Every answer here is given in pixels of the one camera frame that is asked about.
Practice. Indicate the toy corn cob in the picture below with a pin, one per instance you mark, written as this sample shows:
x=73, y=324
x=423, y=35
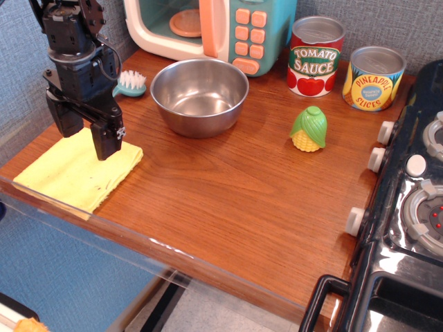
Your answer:
x=309, y=130

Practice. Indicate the grey stove burner front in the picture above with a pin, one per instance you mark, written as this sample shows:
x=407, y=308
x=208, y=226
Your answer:
x=422, y=216

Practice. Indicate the white stove knob middle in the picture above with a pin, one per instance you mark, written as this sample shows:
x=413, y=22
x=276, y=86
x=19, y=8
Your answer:
x=376, y=159

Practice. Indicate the orange microwave plate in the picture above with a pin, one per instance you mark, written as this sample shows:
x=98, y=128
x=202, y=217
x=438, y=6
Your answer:
x=186, y=23

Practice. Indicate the grey stove burner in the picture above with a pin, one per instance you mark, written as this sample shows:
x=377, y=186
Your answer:
x=422, y=216
x=433, y=147

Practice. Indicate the white stove knob bottom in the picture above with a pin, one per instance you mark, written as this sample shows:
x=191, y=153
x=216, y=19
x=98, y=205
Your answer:
x=354, y=221

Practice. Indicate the grey stove burner back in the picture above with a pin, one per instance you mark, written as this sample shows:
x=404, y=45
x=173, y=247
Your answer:
x=433, y=147

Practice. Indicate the teal dish brush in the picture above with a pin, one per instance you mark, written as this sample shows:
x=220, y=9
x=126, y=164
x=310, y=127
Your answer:
x=130, y=83

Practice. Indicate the yellow folded cloth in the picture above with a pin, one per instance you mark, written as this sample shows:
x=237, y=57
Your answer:
x=70, y=176

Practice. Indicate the white stove knob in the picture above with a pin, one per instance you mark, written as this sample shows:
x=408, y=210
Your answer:
x=385, y=132
x=376, y=159
x=354, y=221

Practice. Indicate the tomato sauce can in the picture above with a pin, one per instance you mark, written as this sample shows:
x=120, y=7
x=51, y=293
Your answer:
x=314, y=54

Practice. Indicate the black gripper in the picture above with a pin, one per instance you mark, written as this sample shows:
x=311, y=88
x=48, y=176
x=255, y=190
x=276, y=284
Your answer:
x=80, y=88

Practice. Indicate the white stove knob top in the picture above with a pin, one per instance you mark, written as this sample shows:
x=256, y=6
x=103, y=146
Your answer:
x=385, y=132

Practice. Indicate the pineapple slices can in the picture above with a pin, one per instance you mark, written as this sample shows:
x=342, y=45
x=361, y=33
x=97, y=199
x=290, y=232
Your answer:
x=373, y=78

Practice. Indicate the white round stove button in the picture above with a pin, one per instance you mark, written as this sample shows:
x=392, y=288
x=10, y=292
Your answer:
x=415, y=165

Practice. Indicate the black toy stove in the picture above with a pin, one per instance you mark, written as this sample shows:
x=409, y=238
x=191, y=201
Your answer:
x=395, y=284

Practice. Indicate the stainless steel bowl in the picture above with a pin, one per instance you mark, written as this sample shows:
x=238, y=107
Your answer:
x=200, y=98

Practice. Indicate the toy microwave oven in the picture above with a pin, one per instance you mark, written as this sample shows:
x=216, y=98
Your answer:
x=248, y=34

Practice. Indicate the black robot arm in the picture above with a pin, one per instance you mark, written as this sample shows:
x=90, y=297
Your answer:
x=72, y=26

